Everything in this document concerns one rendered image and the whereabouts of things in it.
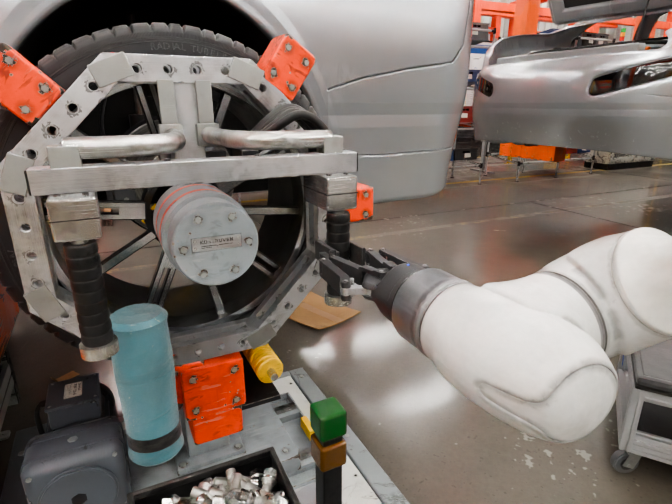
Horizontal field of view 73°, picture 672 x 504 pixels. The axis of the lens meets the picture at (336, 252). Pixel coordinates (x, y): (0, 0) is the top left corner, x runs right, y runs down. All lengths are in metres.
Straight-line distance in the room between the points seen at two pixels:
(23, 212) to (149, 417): 0.36
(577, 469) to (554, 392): 1.30
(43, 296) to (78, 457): 0.37
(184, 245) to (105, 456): 0.54
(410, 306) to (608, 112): 2.62
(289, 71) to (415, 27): 0.72
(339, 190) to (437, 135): 0.94
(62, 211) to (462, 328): 0.44
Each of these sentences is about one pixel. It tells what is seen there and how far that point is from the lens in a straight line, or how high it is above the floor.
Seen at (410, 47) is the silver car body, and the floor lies 1.21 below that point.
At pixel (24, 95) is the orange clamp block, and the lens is 0.79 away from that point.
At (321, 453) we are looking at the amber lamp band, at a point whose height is 0.60.
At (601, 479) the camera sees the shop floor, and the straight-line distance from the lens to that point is 1.68.
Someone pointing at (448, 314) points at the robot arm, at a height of 0.86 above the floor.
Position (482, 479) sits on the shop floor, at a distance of 1.54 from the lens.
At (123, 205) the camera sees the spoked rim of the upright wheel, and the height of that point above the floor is 0.87.
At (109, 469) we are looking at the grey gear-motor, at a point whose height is 0.36.
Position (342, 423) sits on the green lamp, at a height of 0.64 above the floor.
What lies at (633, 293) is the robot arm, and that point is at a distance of 0.47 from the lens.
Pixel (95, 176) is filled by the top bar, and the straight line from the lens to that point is 0.61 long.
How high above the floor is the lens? 1.05
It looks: 18 degrees down
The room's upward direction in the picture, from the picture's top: straight up
